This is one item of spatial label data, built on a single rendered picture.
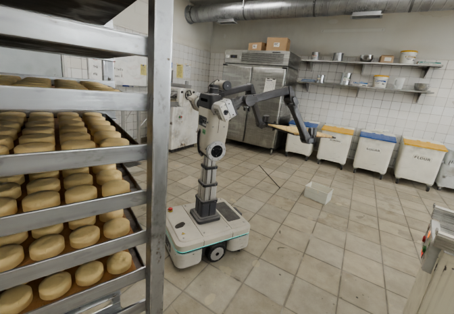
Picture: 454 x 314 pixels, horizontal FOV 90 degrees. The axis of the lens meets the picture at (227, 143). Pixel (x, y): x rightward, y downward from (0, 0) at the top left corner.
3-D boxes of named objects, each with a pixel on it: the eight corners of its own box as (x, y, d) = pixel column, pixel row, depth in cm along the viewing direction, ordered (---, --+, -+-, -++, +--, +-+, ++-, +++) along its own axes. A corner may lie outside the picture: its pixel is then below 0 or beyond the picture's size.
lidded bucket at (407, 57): (413, 65, 394) (417, 53, 388) (415, 63, 373) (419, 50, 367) (396, 65, 405) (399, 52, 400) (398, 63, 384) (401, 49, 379)
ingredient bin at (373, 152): (350, 173, 416) (360, 132, 396) (352, 164, 469) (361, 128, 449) (384, 181, 390) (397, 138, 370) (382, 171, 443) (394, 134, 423)
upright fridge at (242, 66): (284, 148, 537) (300, 57, 484) (271, 157, 461) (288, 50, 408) (233, 136, 604) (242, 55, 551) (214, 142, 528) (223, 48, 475)
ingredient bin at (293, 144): (282, 156, 476) (288, 120, 456) (289, 150, 531) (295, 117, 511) (309, 162, 452) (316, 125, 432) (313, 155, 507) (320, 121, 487)
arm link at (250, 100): (286, 84, 174) (296, 83, 165) (288, 102, 178) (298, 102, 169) (236, 96, 156) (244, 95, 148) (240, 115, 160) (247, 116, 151)
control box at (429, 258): (430, 246, 110) (440, 221, 106) (432, 275, 92) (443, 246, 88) (421, 243, 112) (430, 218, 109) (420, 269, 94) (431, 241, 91)
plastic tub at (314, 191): (331, 200, 303) (334, 189, 299) (325, 205, 287) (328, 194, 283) (309, 191, 322) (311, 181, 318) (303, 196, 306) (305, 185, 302)
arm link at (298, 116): (281, 98, 175) (291, 98, 165) (286, 94, 176) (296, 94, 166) (300, 144, 191) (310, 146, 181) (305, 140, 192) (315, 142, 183)
